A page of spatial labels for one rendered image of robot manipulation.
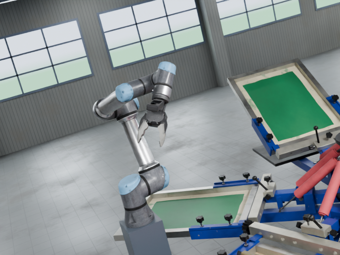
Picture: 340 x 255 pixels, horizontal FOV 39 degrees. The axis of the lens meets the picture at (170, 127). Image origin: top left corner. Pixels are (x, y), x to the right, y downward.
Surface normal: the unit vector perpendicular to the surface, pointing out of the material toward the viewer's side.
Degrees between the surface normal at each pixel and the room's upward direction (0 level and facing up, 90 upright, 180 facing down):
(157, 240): 90
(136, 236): 90
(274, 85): 32
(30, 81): 90
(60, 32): 90
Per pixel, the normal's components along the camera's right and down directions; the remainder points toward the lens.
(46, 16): 0.35, 0.15
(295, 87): -0.11, -0.69
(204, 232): -0.32, 0.32
